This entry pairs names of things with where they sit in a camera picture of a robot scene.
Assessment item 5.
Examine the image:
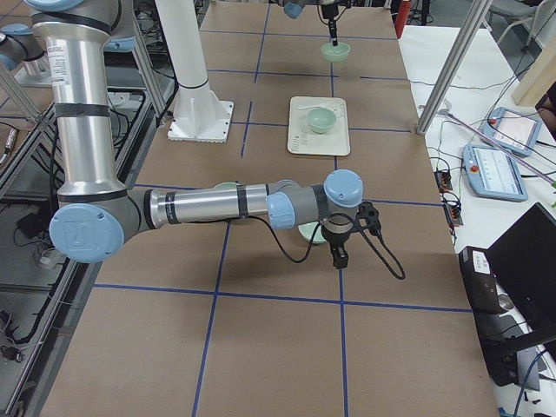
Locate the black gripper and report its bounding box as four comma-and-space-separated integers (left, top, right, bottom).
321, 222, 351, 268
320, 3, 340, 30

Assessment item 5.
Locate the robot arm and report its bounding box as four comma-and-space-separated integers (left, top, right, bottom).
274, 0, 352, 30

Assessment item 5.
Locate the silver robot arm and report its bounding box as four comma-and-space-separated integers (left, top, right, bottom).
30, 1, 363, 268

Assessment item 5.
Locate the empty green bowl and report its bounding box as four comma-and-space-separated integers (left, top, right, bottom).
320, 42, 351, 63

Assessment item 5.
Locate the red fire extinguisher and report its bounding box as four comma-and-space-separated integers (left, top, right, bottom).
394, 0, 412, 39

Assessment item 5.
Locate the green bowl on tray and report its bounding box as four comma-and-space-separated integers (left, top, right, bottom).
307, 107, 336, 134

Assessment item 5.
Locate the cream bear serving tray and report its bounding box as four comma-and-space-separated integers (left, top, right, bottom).
287, 96, 351, 156

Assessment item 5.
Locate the orange terminal block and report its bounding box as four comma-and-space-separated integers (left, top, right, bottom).
434, 169, 453, 193

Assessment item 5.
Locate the green bowl with ice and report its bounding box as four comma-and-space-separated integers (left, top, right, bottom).
213, 182, 238, 190

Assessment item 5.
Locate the blue teach pendant near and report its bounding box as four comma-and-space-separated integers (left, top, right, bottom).
462, 144, 528, 202

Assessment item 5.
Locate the blue teach pendant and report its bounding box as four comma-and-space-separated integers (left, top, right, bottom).
480, 107, 541, 157
462, 144, 528, 202

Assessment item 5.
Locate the black monitor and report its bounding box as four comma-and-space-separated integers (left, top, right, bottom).
486, 202, 555, 330

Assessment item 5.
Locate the blue teach pendant far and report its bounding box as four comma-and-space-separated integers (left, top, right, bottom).
480, 107, 541, 157

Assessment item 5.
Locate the wooden board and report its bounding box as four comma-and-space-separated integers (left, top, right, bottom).
512, 14, 555, 107

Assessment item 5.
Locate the black camera cable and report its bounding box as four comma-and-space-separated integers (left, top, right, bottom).
225, 211, 407, 281

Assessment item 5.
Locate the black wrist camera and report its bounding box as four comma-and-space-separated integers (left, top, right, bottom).
356, 202, 381, 237

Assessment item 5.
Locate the aluminium frame post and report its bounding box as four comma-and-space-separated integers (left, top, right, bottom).
416, 0, 493, 136

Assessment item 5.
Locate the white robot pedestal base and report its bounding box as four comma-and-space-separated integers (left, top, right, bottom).
156, 0, 234, 143

